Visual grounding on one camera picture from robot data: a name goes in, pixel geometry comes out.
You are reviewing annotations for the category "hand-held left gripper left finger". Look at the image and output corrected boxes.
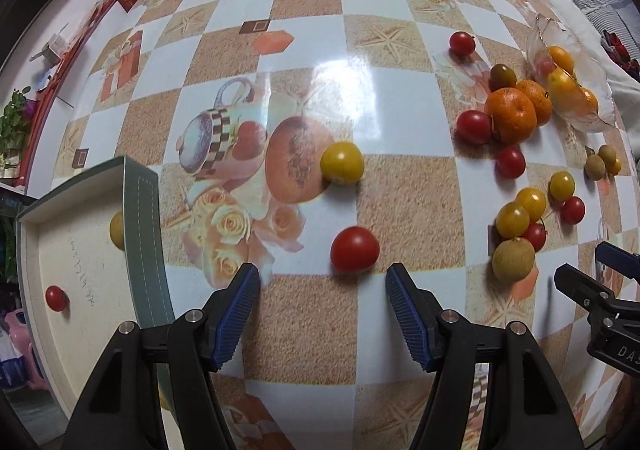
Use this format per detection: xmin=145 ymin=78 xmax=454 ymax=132
xmin=60 ymin=262 xmax=262 ymax=450

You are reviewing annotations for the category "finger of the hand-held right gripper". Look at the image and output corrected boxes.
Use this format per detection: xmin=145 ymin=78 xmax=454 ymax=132
xmin=554 ymin=264 xmax=621 ymax=327
xmin=595 ymin=241 xmax=640 ymax=292

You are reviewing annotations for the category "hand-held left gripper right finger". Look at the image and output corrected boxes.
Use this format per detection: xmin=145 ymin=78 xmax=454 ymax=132
xmin=385 ymin=262 xmax=586 ymax=450

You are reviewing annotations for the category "large red cherry tomato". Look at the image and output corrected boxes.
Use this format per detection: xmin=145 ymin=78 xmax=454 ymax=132
xmin=330 ymin=226 xmax=380 ymax=274

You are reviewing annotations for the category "grey cardboard box tray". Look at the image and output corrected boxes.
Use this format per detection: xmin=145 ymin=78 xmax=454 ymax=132
xmin=16 ymin=156 xmax=177 ymax=433

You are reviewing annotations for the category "large tan longan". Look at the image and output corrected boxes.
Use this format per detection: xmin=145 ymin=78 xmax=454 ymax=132
xmin=492 ymin=237 xmax=536 ymax=283

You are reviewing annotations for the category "small tan longan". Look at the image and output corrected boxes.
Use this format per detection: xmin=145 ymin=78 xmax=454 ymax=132
xmin=584 ymin=154 xmax=607 ymax=181
xmin=598 ymin=144 xmax=622 ymax=176

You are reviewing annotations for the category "small orange fruit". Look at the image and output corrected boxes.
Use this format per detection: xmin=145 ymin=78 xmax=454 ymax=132
xmin=579 ymin=87 xmax=600 ymax=115
xmin=548 ymin=45 xmax=576 ymax=77
xmin=546 ymin=68 xmax=587 ymax=117

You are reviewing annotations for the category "large yellow cherry tomato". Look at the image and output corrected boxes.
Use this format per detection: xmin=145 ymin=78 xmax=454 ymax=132
xmin=320 ymin=141 xmax=365 ymax=186

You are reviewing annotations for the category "large orange tangerine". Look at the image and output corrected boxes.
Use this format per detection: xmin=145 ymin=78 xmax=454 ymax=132
xmin=484 ymin=87 xmax=538 ymax=146

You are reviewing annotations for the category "clear glass bowl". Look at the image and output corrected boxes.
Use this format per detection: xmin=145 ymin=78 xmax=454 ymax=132
xmin=525 ymin=13 xmax=619 ymax=133

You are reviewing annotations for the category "dark greenish-brown cherry tomato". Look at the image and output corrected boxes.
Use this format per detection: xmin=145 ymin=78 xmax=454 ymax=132
xmin=489 ymin=64 xmax=518 ymax=91

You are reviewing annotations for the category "printed checkered tablecloth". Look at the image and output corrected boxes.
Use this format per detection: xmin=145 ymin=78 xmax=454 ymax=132
xmin=25 ymin=0 xmax=640 ymax=450

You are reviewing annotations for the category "green potted plant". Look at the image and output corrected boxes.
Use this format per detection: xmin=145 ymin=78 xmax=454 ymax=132
xmin=0 ymin=87 xmax=40 ymax=181

